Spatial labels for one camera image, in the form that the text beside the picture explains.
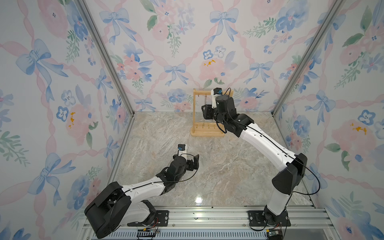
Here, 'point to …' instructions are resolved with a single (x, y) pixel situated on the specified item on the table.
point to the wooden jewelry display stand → (206, 129)
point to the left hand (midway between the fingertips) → (193, 154)
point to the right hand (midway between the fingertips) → (204, 106)
